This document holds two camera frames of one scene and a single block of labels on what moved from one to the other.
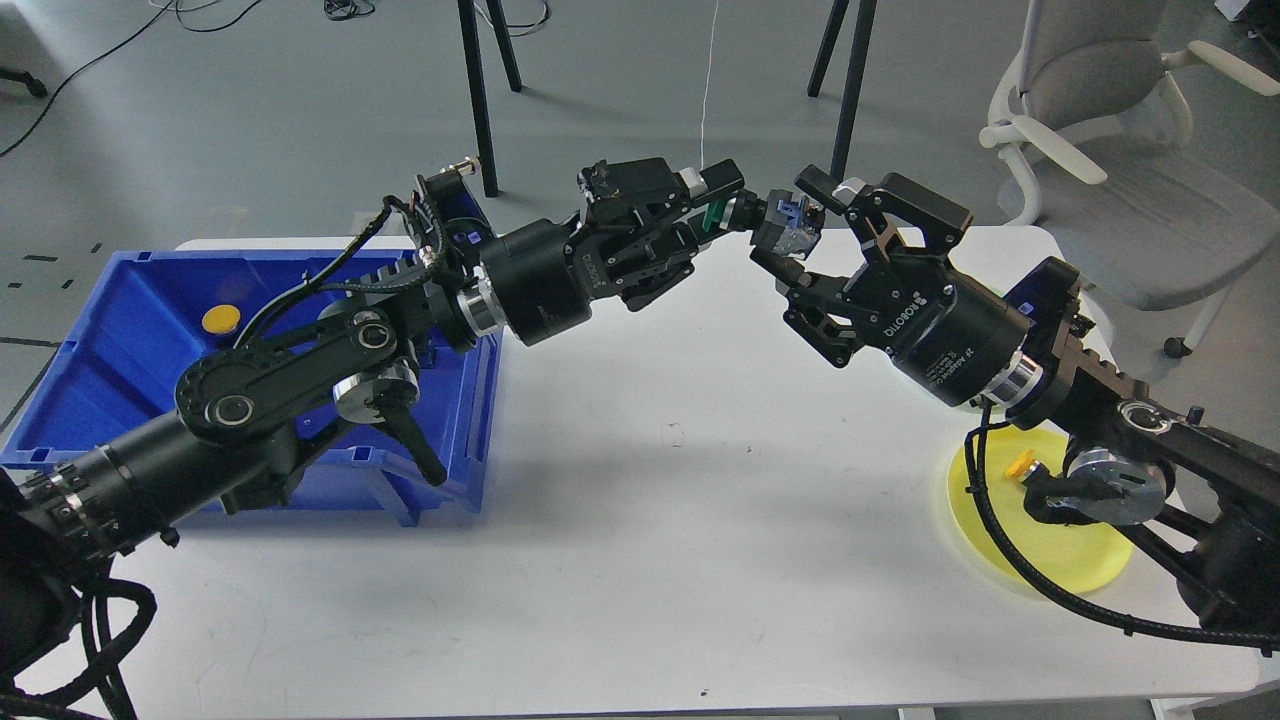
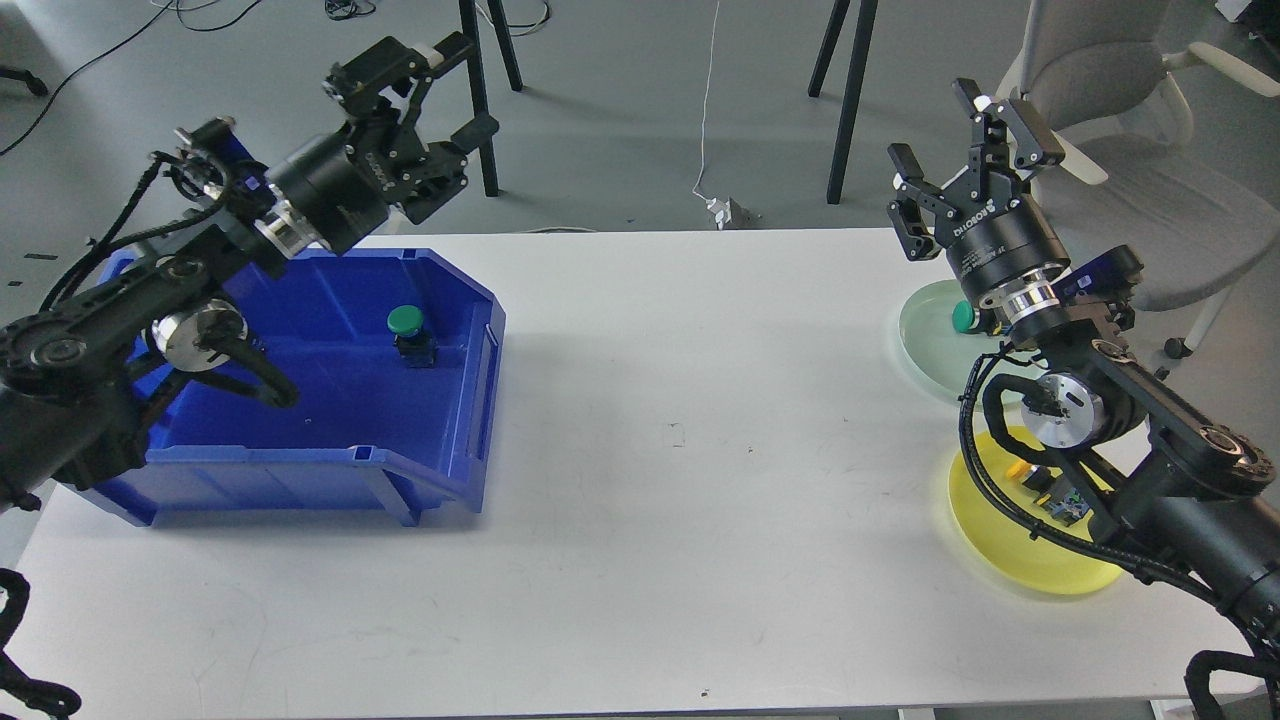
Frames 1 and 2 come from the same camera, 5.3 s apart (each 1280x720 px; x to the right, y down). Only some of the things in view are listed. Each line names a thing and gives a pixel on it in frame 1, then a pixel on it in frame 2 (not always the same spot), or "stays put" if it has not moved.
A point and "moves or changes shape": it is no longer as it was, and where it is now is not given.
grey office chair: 1096,126 stays put
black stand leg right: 864,21 stays put
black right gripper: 950,333 → 998,239
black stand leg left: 468,24 stays put
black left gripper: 541,279 → 331,189
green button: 713,215 moves or changes shape
